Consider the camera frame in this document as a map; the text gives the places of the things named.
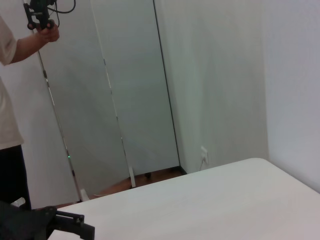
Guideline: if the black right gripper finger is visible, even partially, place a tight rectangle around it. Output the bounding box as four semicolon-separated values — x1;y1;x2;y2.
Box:
36;205;96;240

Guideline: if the black handheld teleoperation controller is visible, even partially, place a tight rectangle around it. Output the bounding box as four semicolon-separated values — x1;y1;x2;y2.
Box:
23;0;61;32

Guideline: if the bare person forearm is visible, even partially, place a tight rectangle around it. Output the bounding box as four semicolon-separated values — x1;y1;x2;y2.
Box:
11;32;44;64

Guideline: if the bare person hand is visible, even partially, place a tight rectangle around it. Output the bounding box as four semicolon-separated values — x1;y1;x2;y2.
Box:
36;25;61;46

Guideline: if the thin metal partition pole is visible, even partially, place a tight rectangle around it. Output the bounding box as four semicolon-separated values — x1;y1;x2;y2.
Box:
90;0;137;189
22;2;90;202

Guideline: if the person in cream shirt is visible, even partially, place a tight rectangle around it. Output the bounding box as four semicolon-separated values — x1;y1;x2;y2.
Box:
0;14;32;211

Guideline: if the frosted glass partition panel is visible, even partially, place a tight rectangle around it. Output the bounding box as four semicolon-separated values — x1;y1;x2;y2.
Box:
91;0;181;182
37;0;133;202

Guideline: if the white wall outlet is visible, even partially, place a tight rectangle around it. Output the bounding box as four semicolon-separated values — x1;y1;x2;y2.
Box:
199;146;210;165

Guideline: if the black vertical frame strip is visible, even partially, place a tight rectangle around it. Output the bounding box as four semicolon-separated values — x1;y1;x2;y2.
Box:
151;0;189;176

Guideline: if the black controller cable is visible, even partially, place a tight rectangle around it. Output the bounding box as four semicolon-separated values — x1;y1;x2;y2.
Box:
47;0;76;28

